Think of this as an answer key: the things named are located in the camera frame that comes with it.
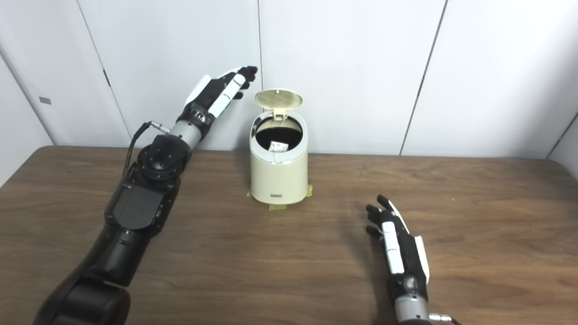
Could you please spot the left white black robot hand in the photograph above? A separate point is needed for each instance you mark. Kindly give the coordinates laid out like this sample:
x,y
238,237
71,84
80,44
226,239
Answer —
x,y
212,97

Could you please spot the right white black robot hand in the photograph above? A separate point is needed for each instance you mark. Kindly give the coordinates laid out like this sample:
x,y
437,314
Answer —
x,y
406,262

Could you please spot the cream round bin lid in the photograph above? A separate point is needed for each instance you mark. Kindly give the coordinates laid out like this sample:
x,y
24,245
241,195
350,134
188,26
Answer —
x,y
278,97

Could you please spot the white green milk carton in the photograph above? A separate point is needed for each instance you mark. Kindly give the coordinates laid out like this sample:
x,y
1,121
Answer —
x,y
279,146

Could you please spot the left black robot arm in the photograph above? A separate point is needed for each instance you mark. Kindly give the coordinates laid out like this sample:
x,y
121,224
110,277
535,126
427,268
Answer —
x,y
135,212

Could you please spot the cream-colored bin body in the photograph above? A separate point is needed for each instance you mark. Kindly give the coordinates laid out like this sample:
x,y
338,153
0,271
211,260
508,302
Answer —
x,y
279,178

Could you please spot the black wall seam clip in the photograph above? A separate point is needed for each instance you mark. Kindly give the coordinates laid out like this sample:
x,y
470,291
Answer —
x,y
106,77

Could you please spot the grey wall label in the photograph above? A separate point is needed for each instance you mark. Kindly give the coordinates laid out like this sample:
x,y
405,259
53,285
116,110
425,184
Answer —
x,y
44,100

